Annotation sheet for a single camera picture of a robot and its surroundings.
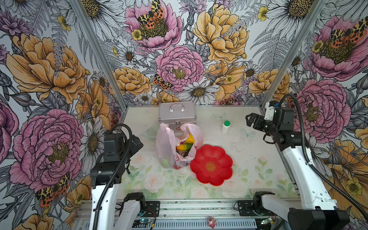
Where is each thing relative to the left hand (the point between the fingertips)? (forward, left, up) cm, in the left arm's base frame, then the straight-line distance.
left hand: (132, 148), depth 69 cm
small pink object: (-28, -37, -19) cm, 50 cm away
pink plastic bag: (+1, -17, +4) cm, 17 cm away
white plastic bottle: (+25, -53, -17) cm, 61 cm away
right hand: (+12, -59, +5) cm, 61 cm away
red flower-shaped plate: (+2, -41, -25) cm, 48 cm away
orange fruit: (+12, -24, -20) cm, 34 cm away
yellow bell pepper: (+13, -28, -12) cm, 33 cm away
